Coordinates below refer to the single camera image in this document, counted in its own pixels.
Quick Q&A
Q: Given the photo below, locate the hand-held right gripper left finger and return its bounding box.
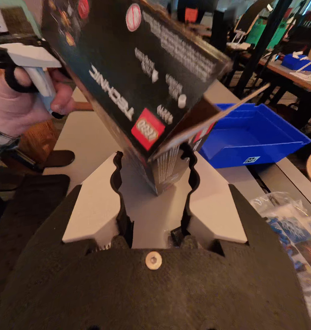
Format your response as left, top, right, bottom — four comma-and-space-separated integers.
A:
62, 151, 134, 248

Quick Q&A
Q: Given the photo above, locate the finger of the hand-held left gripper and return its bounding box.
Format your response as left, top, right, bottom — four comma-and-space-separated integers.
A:
0, 42, 62, 69

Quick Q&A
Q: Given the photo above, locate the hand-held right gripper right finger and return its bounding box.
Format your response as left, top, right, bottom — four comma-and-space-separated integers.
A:
180, 143, 249, 249

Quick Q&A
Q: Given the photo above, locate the dark toy truck box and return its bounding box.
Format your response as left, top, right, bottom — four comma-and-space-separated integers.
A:
41, 0, 271, 195

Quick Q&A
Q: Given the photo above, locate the grey desk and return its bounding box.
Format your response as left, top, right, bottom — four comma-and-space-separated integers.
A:
43, 80, 311, 249

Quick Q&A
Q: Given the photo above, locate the person's left hand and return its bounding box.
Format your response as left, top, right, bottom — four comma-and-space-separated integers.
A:
0, 67, 78, 138

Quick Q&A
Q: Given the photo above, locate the person's black shoe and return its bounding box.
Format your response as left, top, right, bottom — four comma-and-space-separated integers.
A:
43, 150, 76, 168

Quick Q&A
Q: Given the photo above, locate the black dotted mat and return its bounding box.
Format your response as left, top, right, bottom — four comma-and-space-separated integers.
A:
0, 174, 71, 310

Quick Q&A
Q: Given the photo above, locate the blue storage bin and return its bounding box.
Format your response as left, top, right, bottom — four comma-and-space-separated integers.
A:
199, 103, 311, 169

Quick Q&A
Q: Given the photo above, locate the clear bag with printed booklet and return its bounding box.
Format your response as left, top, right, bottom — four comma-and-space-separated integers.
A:
249, 191, 311, 330

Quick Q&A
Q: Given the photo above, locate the background wooden table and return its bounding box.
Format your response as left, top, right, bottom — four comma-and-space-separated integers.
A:
257, 58, 311, 95

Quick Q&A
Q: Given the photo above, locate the small blue bin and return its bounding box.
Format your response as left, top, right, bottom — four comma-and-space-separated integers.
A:
281, 53, 311, 72

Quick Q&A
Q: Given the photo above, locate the black metal pole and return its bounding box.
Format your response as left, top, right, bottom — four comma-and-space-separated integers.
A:
233, 0, 293, 99

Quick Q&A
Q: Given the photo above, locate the green plastic container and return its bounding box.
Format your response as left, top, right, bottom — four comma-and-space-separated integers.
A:
245, 14, 287, 48

